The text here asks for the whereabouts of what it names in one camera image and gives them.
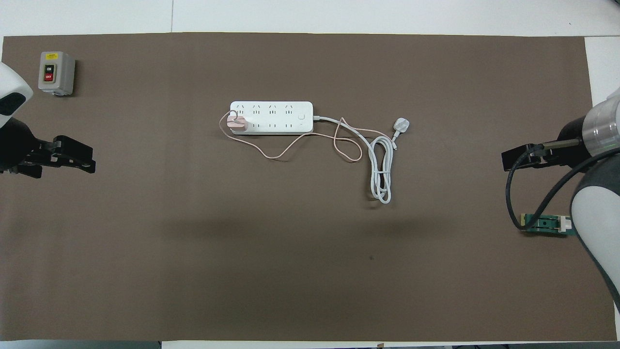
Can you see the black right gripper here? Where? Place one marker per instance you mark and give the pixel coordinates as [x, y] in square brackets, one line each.
[571, 157]

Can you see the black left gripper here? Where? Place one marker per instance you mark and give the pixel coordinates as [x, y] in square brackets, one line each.
[14, 145]

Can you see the pink charger adapter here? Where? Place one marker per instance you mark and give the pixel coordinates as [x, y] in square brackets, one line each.
[238, 124]

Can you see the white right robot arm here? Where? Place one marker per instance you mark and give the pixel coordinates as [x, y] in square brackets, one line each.
[596, 218]

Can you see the brown table mat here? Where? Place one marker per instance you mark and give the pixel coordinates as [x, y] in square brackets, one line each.
[290, 271]

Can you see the green knife switch, yellow base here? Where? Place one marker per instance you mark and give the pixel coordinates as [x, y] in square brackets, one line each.
[547, 224]

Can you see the grey on-off switch box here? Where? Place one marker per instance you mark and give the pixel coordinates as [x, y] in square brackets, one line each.
[50, 70]

